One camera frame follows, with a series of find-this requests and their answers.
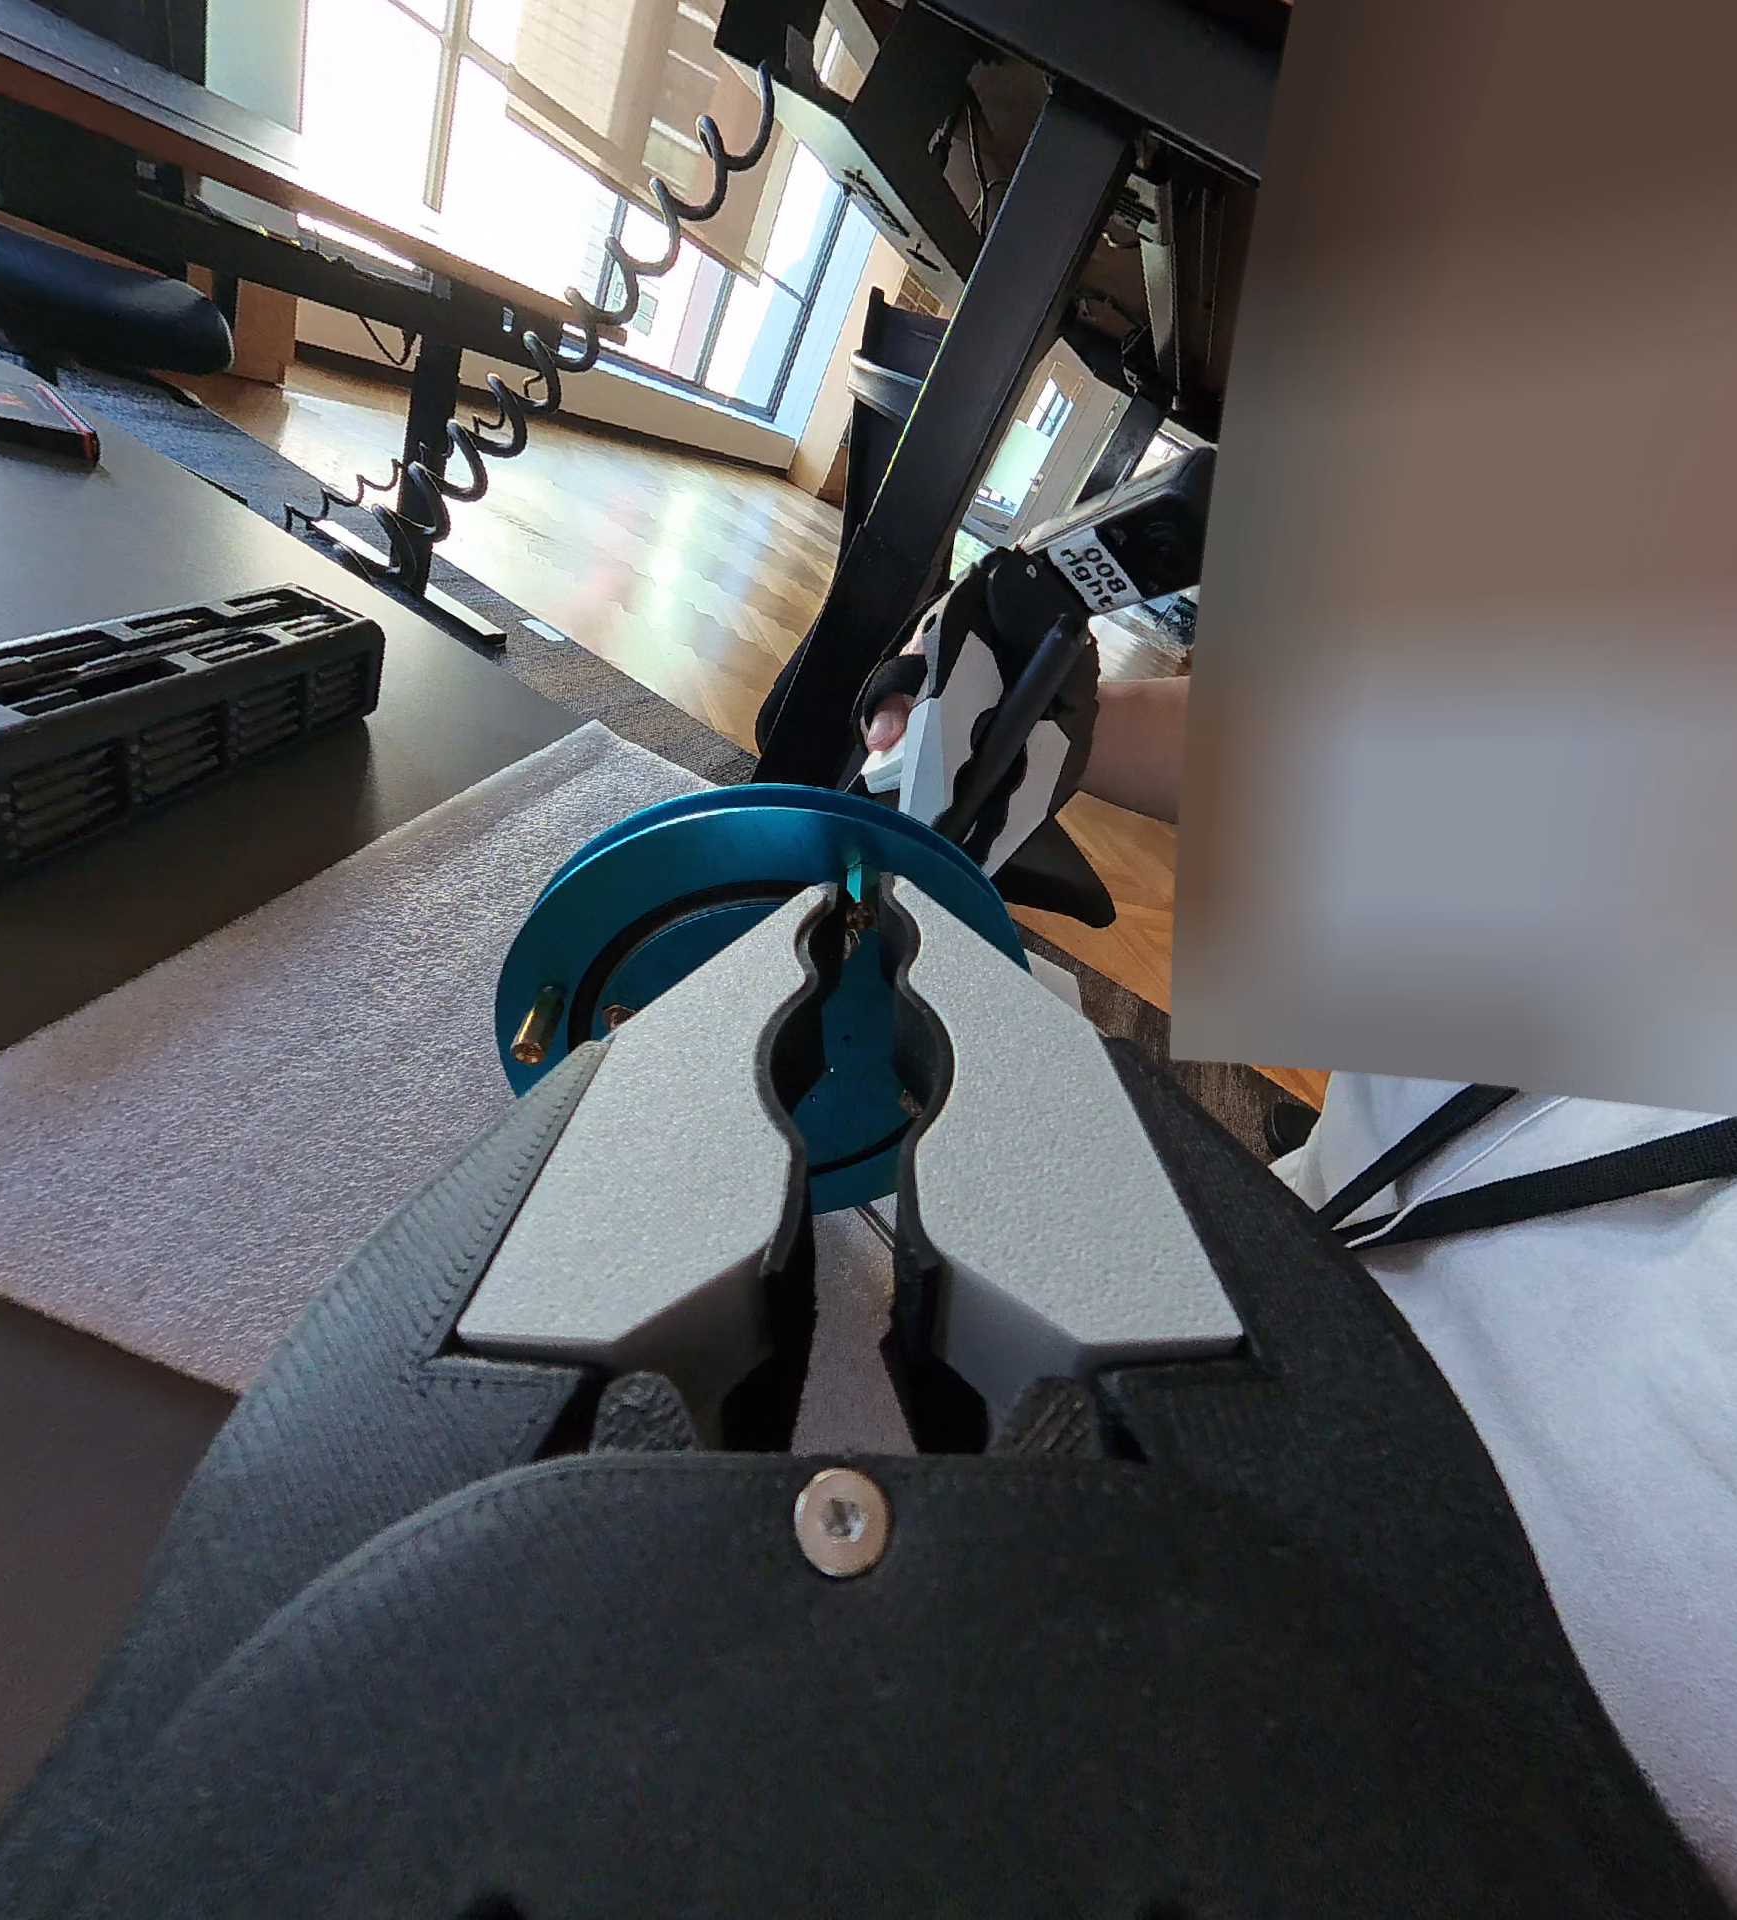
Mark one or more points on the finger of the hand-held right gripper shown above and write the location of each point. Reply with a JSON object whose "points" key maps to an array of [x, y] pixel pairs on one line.
{"points": [[960, 721], [1055, 772]]}

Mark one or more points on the black screwdriver bit case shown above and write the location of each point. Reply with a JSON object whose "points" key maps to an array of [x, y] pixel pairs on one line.
{"points": [[133, 781]]}

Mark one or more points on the person's white shirt torso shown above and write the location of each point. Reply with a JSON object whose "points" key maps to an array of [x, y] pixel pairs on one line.
{"points": [[1633, 1425]]}

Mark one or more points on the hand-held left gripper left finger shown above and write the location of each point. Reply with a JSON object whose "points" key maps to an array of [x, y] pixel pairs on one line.
{"points": [[629, 1200]]}

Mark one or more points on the small black box red print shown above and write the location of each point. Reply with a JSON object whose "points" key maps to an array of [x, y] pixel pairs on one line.
{"points": [[12, 413]]}

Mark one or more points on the blue metal wheel assembly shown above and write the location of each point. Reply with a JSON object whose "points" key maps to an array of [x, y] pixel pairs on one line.
{"points": [[614, 878]]}

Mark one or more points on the black standing desk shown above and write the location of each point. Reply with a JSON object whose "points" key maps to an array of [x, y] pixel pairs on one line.
{"points": [[989, 345]]}

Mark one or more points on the wooden background desk black legs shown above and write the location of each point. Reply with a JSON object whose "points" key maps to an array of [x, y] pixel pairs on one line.
{"points": [[432, 434]]}

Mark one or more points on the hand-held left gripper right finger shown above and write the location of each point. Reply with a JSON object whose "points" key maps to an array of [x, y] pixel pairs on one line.
{"points": [[1079, 1200]]}

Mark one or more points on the person's right hand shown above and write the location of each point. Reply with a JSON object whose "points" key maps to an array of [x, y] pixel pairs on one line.
{"points": [[887, 730]]}

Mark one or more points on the person's right forearm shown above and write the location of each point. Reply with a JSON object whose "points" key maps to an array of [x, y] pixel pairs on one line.
{"points": [[1145, 743]]}

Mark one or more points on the white foam mat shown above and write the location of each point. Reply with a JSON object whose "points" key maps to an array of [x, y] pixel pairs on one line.
{"points": [[209, 1111]]}

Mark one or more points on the dark blue office chair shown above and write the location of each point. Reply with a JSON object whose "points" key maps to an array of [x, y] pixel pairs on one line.
{"points": [[59, 300]]}

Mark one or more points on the dark grey desk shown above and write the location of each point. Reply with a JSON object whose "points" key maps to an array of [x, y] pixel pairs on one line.
{"points": [[29, 1500]]}

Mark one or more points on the large window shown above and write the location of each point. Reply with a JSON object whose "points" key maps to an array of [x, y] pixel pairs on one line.
{"points": [[358, 104]]}

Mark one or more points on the black precision screwdriver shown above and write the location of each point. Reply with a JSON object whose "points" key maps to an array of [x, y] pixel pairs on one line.
{"points": [[1033, 690]]}

